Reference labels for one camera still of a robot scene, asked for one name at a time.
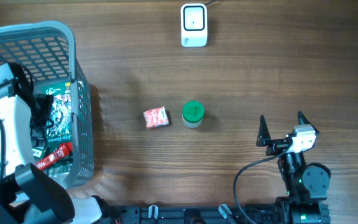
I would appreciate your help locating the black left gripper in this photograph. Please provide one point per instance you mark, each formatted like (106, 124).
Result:
(48, 101)

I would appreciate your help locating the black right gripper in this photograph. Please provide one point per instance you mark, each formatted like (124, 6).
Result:
(276, 145)

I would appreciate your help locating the green grip gloves package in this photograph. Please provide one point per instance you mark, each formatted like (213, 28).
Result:
(58, 132)

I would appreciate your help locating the red snack stick packet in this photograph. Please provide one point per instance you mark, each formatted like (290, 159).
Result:
(54, 157)

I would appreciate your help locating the green lid jar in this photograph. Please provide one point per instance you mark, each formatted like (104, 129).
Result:
(193, 114)

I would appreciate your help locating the red white tissue pack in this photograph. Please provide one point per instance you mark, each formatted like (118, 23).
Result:
(156, 117)

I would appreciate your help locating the green white gum box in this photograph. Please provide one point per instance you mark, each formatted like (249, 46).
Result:
(39, 152)

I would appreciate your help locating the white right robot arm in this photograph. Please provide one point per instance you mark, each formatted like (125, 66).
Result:
(306, 184)

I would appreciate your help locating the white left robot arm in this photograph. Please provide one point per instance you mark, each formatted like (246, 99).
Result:
(27, 195)

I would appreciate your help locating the white barcode scanner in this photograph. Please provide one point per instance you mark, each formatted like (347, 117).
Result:
(194, 25)

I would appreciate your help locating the grey plastic shopping basket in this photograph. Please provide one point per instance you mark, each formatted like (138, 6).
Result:
(48, 50)

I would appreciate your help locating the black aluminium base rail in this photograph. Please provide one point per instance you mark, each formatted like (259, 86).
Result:
(96, 210)

